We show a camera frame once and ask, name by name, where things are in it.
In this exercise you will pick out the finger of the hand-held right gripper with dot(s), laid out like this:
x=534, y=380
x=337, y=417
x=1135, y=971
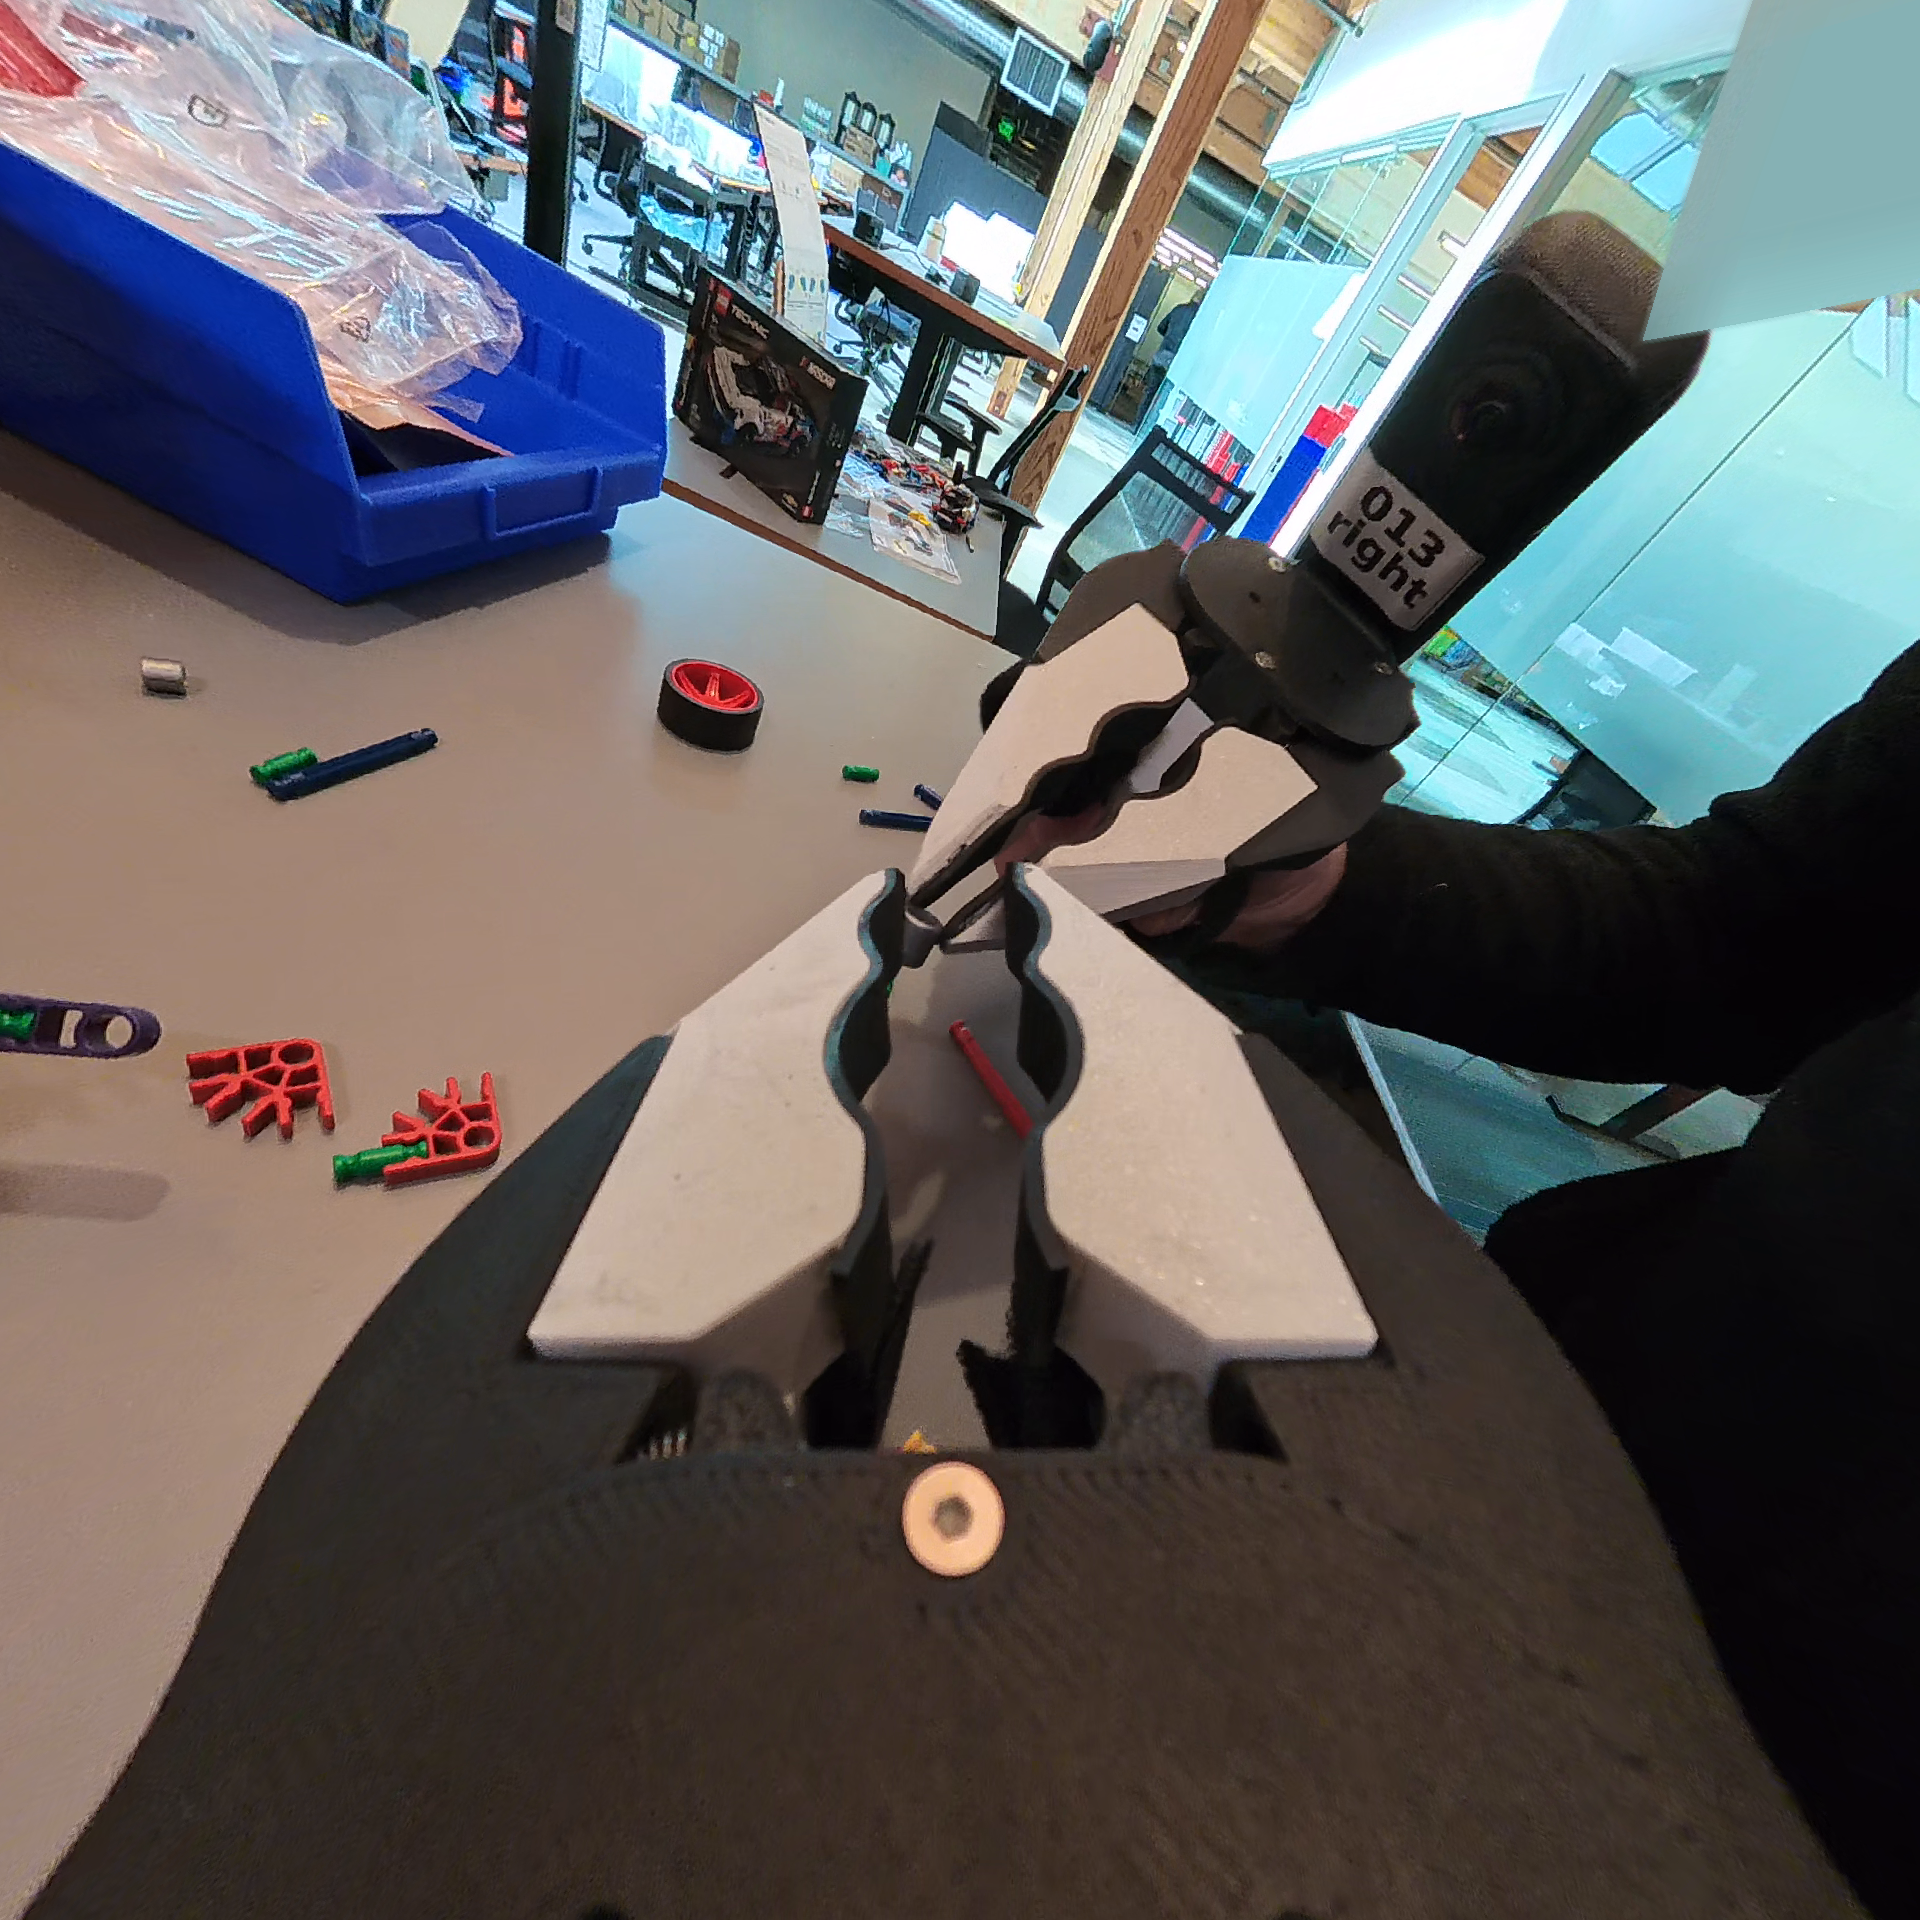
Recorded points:
x=1214, y=810
x=1079, y=691

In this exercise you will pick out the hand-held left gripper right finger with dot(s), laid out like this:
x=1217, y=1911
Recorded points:
x=1202, y=1201

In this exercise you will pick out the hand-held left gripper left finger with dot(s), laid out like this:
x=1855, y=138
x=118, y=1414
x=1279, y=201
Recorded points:
x=705, y=1201

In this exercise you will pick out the grey spacer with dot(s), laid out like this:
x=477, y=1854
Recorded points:
x=923, y=939
x=165, y=676

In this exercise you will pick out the black wheel red hub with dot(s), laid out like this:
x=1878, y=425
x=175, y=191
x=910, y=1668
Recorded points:
x=709, y=706

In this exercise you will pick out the purple connector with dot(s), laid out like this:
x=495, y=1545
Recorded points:
x=90, y=1027

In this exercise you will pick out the person's right forearm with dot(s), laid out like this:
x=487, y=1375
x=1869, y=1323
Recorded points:
x=1575, y=931

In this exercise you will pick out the person's right hand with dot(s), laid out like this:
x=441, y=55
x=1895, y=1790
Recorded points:
x=1276, y=902

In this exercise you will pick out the black office chair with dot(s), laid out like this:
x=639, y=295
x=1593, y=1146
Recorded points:
x=1141, y=511

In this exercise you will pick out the red long rod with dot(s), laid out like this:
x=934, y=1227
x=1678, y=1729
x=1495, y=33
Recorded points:
x=993, y=1074

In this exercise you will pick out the black toy set box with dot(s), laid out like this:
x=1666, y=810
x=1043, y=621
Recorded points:
x=764, y=399

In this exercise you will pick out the black pole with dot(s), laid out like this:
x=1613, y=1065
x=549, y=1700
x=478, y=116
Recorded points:
x=553, y=119

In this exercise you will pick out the blue storage bin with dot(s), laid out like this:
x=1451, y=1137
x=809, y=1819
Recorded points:
x=225, y=452

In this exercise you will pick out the clear plastic bag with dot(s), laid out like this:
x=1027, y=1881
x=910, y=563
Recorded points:
x=225, y=181

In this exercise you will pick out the red orange printed packet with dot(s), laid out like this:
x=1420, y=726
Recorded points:
x=30, y=45

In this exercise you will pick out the wooden support post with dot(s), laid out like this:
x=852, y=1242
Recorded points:
x=1141, y=195

